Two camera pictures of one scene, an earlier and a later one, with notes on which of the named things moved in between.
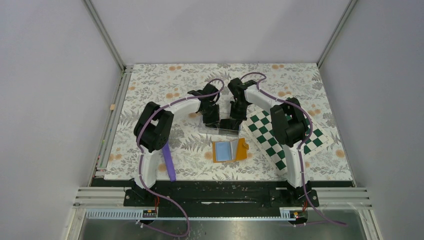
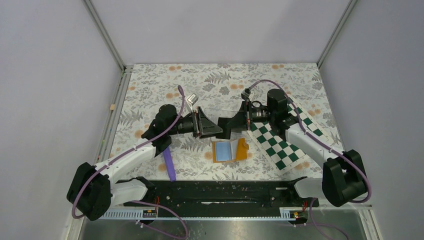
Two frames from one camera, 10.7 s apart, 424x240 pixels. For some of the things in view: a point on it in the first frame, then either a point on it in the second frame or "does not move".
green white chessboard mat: (259, 124) does not move
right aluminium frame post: (347, 11) does not move
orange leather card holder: (230, 150) does not move
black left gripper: (213, 122) -> (202, 126)
